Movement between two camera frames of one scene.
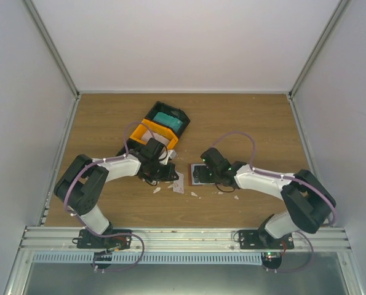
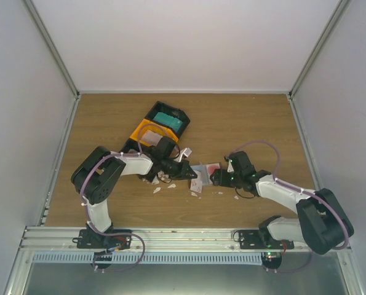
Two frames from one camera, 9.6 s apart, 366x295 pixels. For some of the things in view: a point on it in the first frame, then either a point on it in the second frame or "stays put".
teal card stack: [173, 123] stays put
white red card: [178, 185] to [196, 185]
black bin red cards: [135, 149] stays put
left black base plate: [87, 239] stays put
